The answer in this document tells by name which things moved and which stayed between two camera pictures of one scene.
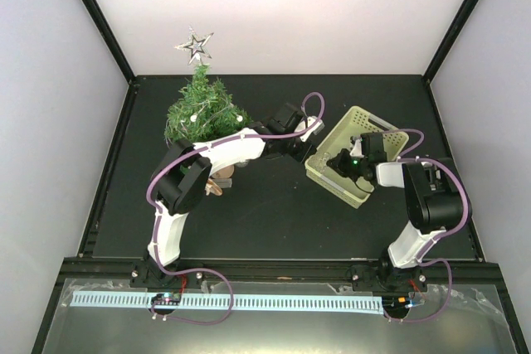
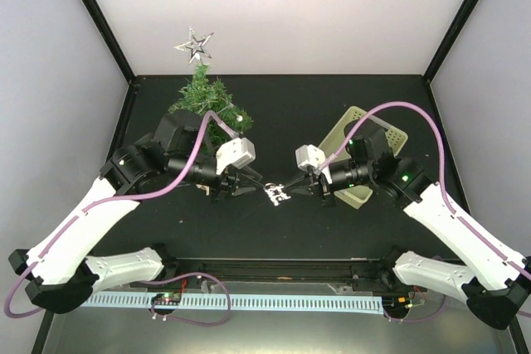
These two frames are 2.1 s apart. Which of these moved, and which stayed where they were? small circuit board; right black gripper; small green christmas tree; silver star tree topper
Moved: right black gripper
Stayed: small green christmas tree; small circuit board; silver star tree topper
